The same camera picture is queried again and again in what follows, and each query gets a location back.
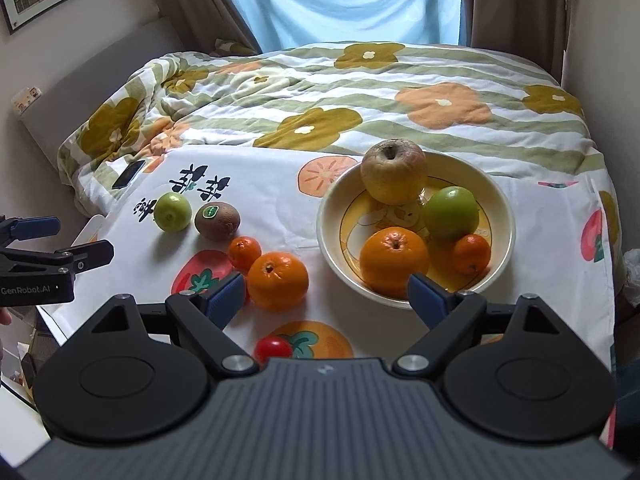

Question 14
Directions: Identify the small mandarin on cloth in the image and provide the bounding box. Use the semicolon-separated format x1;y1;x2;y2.
227;236;262;275

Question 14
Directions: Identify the large yellowish apple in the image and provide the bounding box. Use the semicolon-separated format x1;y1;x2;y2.
360;139;428;206

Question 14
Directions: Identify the brown left curtain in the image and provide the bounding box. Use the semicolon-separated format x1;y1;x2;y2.
155;0;262;55

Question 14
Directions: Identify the black smartphone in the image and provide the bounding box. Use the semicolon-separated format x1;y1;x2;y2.
112;159;145;190

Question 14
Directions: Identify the green apple in bowl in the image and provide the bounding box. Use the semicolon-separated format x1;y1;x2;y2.
422;186;480;240

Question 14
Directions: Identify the brown kiwi with sticker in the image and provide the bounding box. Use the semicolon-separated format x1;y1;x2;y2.
194;202;241;242

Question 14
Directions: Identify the small mandarin in bowl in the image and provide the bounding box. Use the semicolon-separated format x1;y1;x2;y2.
451;234;491;275

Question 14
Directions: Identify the white wall socket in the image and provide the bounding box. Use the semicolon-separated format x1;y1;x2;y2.
11;87;42;115

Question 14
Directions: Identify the green apple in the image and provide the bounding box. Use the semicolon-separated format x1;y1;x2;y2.
422;186;480;240
153;192;192;232

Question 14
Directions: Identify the red cherry tomato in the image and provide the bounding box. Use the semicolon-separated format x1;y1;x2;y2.
253;336;293;365

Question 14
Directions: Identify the white plastic bag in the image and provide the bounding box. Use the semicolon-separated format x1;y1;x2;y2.
623;248;640;308

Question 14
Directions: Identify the light blue window sheet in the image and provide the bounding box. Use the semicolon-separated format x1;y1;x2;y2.
232;0;465;52

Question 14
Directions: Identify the white fruit-print cloth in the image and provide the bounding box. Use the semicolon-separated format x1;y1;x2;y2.
41;145;618;449

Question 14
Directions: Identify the floral striped duvet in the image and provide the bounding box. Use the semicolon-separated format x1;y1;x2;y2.
56;41;625;281

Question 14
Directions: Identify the large orange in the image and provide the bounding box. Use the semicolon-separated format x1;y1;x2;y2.
246;252;309;312
359;226;431;299

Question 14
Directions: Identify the grey headboard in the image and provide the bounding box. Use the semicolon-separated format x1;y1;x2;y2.
20;18;183;166

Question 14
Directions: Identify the brown curtain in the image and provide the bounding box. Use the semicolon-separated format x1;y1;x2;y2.
462;0;572;80
155;0;262;55

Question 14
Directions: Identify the large orange in bowl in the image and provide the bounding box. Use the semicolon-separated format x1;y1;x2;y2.
359;226;431;299

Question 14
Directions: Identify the person's left hand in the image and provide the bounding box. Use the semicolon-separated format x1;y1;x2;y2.
0;306;13;361

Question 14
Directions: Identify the cream ceramic fruit bowl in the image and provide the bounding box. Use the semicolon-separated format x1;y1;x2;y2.
316;152;516;310

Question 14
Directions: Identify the brown right curtain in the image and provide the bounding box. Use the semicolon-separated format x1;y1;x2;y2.
462;0;572;80

